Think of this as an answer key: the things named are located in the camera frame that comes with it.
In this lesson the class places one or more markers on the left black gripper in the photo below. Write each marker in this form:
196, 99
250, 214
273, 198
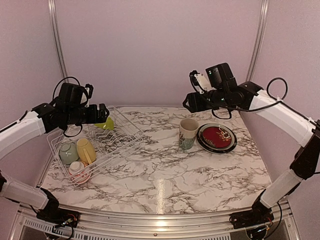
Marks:
101, 117

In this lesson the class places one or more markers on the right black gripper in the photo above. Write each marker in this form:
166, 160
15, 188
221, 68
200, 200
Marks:
196, 105

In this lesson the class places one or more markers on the lime green bowl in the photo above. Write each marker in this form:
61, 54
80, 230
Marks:
108, 125

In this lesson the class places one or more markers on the green patterned tall mug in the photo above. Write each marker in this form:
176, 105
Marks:
188, 129

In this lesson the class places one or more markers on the light green flower plate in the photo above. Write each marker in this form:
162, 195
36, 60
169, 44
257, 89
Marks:
231, 136

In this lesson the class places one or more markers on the yellow mug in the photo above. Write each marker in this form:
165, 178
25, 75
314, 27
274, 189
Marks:
86, 151

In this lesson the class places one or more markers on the black rimmed beige plate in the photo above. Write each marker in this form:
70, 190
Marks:
217, 148

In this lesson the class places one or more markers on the pale green cup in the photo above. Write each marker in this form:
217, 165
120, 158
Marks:
68, 153

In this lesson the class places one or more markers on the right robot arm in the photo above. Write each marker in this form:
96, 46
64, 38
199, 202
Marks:
219, 89

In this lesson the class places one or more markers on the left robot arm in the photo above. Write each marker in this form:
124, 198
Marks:
69, 107

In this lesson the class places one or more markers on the pink white small bowl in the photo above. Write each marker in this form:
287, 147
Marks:
79, 172

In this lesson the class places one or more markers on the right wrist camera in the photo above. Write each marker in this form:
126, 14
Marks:
199, 82

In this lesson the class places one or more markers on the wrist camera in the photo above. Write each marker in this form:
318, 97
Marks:
88, 93
199, 82

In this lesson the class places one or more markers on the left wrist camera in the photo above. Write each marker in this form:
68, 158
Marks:
88, 93

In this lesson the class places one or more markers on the white wire dish rack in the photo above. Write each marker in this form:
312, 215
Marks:
111, 146

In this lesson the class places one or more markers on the right aluminium frame post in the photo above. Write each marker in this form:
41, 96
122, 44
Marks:
259, 38

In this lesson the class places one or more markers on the aluminium frame post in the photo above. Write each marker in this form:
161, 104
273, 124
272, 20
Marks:
259, 38
56, 37

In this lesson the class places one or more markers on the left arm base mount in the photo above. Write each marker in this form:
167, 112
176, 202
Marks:
60, 217

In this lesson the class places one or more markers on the front aluminium rail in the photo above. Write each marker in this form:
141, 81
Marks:
107, 225

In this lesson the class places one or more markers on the left aluminium frame post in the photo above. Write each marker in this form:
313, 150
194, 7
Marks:
56, 37

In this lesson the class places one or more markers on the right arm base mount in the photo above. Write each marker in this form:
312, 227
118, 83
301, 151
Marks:
252, 221

